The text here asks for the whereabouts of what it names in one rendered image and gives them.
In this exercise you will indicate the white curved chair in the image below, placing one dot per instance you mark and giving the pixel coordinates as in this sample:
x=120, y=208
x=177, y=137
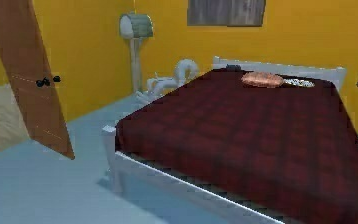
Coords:
x=168, y=81

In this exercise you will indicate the small dark object on bed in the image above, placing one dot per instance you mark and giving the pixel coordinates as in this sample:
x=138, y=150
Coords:
x=233, y=67

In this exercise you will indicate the white bed with red cover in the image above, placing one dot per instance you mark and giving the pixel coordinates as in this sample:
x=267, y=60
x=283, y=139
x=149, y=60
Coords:
x=247, y=140

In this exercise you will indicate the orange pillow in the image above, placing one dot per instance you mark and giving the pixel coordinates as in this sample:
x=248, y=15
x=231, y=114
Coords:
x=262, y=79

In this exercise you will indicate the grey-green floor lamp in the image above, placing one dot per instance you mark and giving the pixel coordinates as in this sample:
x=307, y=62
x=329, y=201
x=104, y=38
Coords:
x=136, y=30

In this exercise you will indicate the grey window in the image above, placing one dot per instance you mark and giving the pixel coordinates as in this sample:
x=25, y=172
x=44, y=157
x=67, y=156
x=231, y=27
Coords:
x=226, y=12

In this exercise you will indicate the white patterned pillow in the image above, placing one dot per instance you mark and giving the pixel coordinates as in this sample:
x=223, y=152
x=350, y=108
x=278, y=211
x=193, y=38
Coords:
x=300, y=82

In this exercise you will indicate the brown wooden room door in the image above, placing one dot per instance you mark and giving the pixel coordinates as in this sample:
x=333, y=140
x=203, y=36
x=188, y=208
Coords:
x=33, y=70

